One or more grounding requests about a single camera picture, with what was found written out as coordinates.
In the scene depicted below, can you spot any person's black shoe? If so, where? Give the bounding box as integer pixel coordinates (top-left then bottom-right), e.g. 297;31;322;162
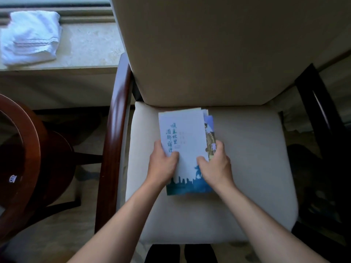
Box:
184;244;219;263
144;244;181;263

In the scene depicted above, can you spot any white folded towel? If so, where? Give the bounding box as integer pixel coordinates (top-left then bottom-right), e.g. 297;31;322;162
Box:
0;10;63;66

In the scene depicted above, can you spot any person's left hand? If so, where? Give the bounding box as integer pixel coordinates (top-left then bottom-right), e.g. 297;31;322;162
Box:
146;140;180;188

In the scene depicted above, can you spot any person's right hand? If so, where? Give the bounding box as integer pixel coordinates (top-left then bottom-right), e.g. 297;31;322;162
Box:
196;140;236;191

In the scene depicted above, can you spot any person's right black shoe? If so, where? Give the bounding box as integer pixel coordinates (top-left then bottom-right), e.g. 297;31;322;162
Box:
184;244;219;263

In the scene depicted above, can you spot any person's left black shoe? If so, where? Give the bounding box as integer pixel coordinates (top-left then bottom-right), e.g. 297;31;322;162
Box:
144;244;181;263

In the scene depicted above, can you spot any beige marble window sill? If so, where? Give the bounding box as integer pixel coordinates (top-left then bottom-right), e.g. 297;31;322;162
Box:
0;22;125;71

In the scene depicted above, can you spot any cream armchair with dark wood arms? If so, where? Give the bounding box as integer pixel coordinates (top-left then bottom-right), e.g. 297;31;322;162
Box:
95;0;351;263

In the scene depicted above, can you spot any white and blue booklet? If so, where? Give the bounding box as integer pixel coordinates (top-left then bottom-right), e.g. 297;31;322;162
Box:
158;107;216;196

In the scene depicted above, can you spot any person's right forearm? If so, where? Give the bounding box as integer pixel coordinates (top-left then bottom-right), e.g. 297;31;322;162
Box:
218;181;329;263

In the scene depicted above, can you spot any round dark wood side table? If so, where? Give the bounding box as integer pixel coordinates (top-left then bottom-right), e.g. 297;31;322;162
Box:
0;94;103;244

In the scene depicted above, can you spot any colourful illustrated booklet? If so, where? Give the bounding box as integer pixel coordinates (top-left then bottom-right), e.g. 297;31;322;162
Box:
201;108;217;162

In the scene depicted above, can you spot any person's left forearm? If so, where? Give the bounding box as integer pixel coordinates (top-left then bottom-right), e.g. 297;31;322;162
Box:
67;180;168;263

